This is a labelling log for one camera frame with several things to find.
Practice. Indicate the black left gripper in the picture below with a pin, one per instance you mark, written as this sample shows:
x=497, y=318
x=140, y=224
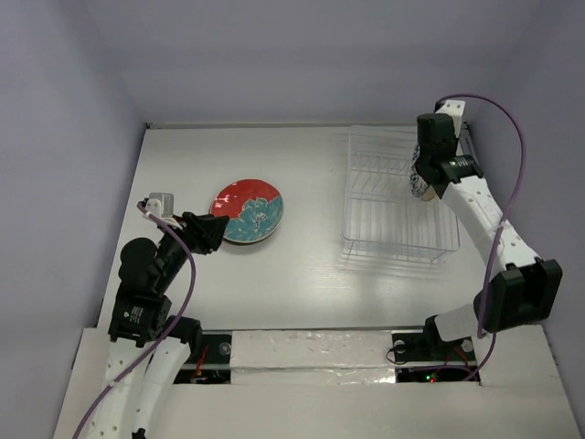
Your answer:
x=196, y=227

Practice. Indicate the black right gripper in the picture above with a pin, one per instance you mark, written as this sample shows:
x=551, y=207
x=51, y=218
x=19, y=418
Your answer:
x=423, y=166

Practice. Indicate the light green plate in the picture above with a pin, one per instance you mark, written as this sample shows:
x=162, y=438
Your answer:
x=240, y=238

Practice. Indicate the red and teal plate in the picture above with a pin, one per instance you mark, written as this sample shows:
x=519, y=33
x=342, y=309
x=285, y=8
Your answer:
x=253, y=205

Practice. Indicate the blue white patterned plate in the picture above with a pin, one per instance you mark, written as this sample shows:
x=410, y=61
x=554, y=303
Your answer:
x=418, y=186

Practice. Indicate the yellow brown plate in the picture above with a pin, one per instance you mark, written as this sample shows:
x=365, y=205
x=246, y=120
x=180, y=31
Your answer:
x=428, y=195

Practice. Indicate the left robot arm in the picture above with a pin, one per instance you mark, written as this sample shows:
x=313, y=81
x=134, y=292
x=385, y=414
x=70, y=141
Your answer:
x=147, y=345

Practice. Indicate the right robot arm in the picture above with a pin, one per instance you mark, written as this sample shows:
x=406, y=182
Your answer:
x=519, y=287

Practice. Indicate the white foam block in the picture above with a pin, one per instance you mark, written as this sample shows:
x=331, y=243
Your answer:
x=304, y=357

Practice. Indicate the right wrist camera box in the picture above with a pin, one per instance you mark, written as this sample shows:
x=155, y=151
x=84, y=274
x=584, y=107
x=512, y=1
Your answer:
x=455, y=109

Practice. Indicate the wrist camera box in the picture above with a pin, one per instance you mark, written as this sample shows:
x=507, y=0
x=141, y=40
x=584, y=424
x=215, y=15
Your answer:
x=162, y=203
x=455, y=109

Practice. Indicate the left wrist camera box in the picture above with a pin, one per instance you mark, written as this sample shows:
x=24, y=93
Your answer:
x=162, y=203

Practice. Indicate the white wire dish rack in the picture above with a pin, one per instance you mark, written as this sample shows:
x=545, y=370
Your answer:
x=382, y=219

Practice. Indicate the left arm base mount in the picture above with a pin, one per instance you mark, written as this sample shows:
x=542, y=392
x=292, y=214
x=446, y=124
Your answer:
x=211, y=365

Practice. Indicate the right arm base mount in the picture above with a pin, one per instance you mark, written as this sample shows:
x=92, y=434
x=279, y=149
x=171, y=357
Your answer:
x=419, y=355

